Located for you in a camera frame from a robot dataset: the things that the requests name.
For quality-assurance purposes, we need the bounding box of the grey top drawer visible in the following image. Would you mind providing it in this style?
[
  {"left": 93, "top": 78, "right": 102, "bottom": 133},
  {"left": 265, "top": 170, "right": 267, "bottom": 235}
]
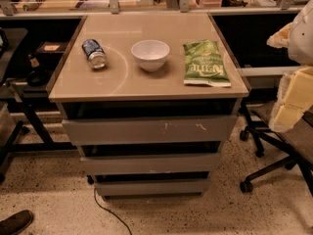
[{"left": 63, "top": 116, "right": 237, "bottom": 146}]

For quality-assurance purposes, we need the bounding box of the blue soda can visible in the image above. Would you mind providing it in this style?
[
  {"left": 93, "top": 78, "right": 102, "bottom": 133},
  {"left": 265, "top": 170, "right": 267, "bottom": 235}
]
[{"left": 81, "top": 39, "right": 107, "bottom": 70}]

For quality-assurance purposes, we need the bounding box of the white bowl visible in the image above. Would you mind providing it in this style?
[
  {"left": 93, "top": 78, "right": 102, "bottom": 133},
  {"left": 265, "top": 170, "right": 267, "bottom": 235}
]
[{"left": 131, "top": 40, "right": 170, "bottom": 71}]

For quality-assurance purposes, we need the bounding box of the grey bottom drawer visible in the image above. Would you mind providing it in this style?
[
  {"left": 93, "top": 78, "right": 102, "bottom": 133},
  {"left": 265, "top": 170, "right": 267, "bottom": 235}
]
[{"left": 95, "top": 179, "right": 208, "bottom": 196}]

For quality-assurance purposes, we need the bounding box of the black desk frame left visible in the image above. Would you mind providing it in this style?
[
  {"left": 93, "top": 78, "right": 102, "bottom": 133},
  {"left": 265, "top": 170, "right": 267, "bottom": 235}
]
[{"left": 0, "top": 81, "right": 75, "bottom": 182}]

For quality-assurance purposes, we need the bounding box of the grey drawer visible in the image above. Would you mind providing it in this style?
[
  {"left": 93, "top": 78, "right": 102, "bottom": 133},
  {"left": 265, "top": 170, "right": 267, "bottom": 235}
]
[
  {"left": 63, "top": 116, "right": 237, "bottom": 146},
  {"left": 95, "top": 179, "right": 208, "bottom": 196},
  {"left": 81, "top": 153, "right": 221, "bottom": 175}
]

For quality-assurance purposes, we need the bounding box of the black office chair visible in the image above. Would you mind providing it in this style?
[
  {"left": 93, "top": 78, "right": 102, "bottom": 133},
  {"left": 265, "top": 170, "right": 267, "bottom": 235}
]
[{"left": 240, "top": 101, "right": 313, "bottom": 195}]

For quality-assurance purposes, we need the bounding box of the dark glass bottle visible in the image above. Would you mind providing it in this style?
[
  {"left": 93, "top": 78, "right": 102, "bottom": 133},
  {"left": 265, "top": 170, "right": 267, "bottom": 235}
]
[{"left": 26, "top": 54, "right": 49, "bottom": 86}]

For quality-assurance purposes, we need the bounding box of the green chip bag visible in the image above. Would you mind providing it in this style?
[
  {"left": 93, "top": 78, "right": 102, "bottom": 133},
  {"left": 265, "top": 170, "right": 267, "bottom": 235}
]
[{"left": 183, "top": 39, "right": 231, "bottom": 87}]

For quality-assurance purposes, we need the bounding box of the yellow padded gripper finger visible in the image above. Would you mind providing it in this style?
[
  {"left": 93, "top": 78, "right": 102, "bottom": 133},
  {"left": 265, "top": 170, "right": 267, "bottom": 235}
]
[{"left": 268, "top": 66, "right": 313, "bottom": 132}]

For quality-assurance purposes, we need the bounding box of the black floor cable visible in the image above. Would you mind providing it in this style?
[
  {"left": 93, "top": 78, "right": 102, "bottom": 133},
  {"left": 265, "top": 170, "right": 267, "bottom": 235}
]
[{"left": 93, "top": 188, "right": 133, "bottom": 235}]

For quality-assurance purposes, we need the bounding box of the grey drawer cabinet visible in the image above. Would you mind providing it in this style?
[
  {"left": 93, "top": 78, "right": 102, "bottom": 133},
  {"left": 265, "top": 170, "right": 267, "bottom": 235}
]
[{"left": 48, "top": 13, "right": 248, "bottom": 187}]

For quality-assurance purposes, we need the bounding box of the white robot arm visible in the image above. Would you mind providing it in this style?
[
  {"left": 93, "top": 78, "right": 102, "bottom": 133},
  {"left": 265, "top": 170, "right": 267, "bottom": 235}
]
[{"left": 267, "top": 4, "right": 313, "bottom": 132}]

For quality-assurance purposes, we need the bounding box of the dark shoe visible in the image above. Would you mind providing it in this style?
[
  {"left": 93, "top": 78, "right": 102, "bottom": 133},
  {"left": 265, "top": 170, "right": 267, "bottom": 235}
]
[{"left": 0, "top": 210, "right": 33, "bottom": 235}]

